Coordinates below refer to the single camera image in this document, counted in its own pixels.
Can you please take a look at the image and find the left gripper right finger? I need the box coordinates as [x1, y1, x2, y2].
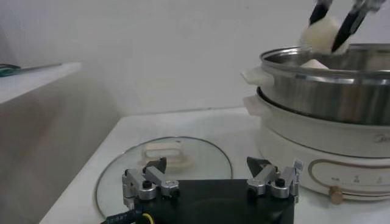
[246, 156, 304, 204]

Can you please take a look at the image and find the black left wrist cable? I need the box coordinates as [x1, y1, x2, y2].
[100, 208, 155, 224]

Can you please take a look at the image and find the white electric cooker base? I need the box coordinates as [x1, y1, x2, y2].
[243, 86, 390, 205]

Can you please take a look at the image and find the white steamed baozi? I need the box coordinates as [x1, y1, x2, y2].
[300, 58, 330, 70]
[300, 15, 351, 56]

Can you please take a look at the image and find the oval glass pot lid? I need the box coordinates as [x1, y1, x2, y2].
[95, 136, 234, 220]

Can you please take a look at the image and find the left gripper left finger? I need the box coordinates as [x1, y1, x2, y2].
[121, 156, 180, 211]

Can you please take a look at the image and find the white side table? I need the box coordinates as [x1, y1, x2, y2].
[0, 61, 83, 106]

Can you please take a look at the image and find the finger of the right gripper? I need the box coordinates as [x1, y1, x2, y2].
[309, 0, 335, 26]
[331, 0, 386, 53]

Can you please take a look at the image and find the perforated steel steamer basket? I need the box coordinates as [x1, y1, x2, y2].
[240, 43, 390, 126]

